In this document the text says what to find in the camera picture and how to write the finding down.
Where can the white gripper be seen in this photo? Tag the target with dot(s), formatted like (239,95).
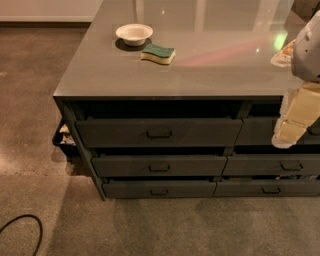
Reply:
(307,53)

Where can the green and yellow sponge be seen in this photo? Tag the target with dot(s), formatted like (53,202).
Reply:
(158,54)

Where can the white paper bowl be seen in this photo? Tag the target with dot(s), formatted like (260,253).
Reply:
(134,34)

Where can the black bin with trash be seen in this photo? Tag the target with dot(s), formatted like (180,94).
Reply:
(64,140)

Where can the grey drawer cabinet frame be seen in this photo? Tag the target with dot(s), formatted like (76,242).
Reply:
(233,61)

